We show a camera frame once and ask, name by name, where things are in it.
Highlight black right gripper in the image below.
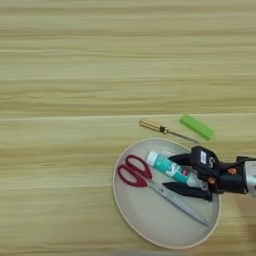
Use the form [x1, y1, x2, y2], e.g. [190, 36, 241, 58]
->
[162, 152, 248, 203]

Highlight teal white glue stick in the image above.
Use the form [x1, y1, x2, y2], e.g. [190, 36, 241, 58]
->
[145, 149, 205, 188]

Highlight red handled scissors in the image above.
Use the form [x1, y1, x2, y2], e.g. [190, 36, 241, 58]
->
[117, 153, 210, 228]

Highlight round beige plate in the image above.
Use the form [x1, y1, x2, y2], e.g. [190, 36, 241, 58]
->
[112, 137, 222, 250]

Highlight black box with white label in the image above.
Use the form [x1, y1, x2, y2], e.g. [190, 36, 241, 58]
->
[190, 145, 221, 177]

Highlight green rectangular block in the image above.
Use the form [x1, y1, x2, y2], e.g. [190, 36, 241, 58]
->
[179, 113, 216, 142]

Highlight yellow handled screwdriver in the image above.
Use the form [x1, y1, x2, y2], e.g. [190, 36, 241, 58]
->
[139, 118, 200, 145]

